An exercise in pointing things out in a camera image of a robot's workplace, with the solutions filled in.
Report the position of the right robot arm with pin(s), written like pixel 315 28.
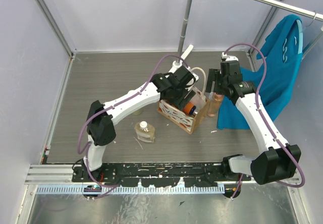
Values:
pixel 278 160

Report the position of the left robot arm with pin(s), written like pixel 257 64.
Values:
pixel 103 117

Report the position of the light blue clothes hanger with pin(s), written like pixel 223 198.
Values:
pixel 299 37

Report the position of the teal blue t-shirt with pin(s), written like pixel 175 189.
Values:
pixel 278 76

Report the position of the green bottle white cap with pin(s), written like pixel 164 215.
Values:
pixel 138 112

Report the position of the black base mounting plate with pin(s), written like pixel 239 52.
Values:
pixel 162 174

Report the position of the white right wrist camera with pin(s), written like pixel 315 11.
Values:
pixel 228 58

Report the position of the pink cap peach bottle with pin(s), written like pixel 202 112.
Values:
pixel 215 101

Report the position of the clear yellowish soap bottle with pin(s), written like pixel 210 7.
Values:
pixel 145 132

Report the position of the horizontal metal rack bar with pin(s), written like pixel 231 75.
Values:
pixel 293 9

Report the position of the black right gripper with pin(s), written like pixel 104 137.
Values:
pixel 214 75

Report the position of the orange pump bottle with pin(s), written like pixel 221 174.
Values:
pixel 190 109

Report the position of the white slotted cable duct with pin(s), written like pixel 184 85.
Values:
pixel 83 189

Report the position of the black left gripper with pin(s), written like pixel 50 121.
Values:
pixel 181 98

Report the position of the white rack base foot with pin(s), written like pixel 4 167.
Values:
pixel 178 64

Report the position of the metal clothes rack pole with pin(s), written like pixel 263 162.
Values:
pixel 184 27

